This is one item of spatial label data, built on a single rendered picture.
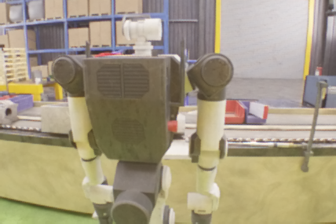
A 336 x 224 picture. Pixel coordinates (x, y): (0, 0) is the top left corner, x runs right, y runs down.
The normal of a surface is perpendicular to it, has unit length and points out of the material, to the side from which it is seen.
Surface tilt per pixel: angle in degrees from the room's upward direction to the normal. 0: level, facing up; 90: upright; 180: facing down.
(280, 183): 90
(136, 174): 45
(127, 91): 90
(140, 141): 105
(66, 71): 90
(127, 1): 90
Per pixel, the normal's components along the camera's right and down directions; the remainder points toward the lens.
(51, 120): -0.10, 0.05
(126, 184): -0.08, -0.54
